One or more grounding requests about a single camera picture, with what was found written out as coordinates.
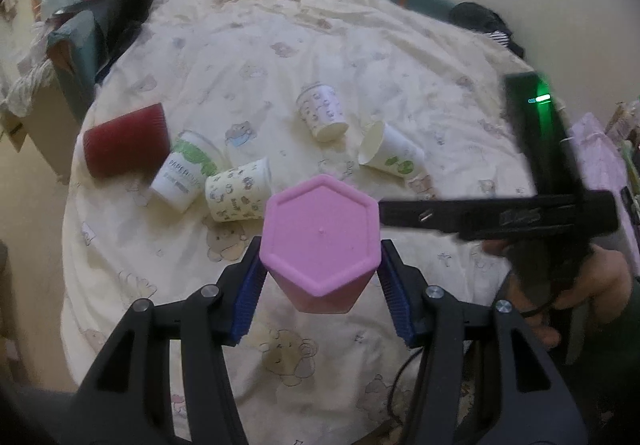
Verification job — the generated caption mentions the dark green bag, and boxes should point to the dark green bag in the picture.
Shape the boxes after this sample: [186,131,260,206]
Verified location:
[46,9,103,123]

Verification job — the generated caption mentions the lilac cloth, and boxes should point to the lilac cloth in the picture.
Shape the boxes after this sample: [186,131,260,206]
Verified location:
[569,112,633,198]

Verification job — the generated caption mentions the white cup green dots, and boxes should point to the white cup green dots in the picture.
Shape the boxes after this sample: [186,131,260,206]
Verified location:
[357,120,427,182]

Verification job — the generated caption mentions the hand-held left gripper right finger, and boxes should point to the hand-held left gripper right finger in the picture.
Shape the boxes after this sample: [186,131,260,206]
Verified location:
[377,239,591,445]

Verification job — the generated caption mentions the white cup bear print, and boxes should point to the white cup bear print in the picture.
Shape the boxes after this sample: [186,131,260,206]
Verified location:
[204,157,272,224]

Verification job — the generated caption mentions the red ribbed cup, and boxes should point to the red ribbed cup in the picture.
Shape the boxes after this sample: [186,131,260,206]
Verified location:
[82,101,172,177]

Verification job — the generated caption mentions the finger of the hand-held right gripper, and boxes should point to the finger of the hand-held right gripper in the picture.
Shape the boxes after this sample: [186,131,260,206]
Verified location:
[378,191,618,242]

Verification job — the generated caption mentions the white cup green leaf print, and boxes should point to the white cup green leaf print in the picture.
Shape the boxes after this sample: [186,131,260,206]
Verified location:
[150,130,227,213]

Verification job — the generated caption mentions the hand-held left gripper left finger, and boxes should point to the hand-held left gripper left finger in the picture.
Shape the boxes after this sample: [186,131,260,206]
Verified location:
[75,236,267,445]

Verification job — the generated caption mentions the pink hexagonal cup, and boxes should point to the pink hexagonal cup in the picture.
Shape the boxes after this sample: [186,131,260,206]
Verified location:
[259,175,383,315]

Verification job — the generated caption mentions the black cloth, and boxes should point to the black cloth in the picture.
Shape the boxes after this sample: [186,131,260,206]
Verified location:
[449,1,526,60]

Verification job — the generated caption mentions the white cup purple print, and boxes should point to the white cup purple print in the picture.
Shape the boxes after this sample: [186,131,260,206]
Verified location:
[295,82,350,142]

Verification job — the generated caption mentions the pile of dark clothes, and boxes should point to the pile of dark clothes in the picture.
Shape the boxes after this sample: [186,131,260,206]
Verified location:
[75,0,167,78]

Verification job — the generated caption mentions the black cable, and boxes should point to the black cable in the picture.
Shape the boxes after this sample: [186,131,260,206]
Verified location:
[389,350,430,427]

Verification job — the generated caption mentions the person's right hand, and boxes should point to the person's right hand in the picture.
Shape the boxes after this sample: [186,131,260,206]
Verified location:
[482,239,635,351]

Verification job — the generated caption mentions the cream printed blanket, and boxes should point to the cream printed blanket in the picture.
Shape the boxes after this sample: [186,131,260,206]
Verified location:
[60,0,541,445]

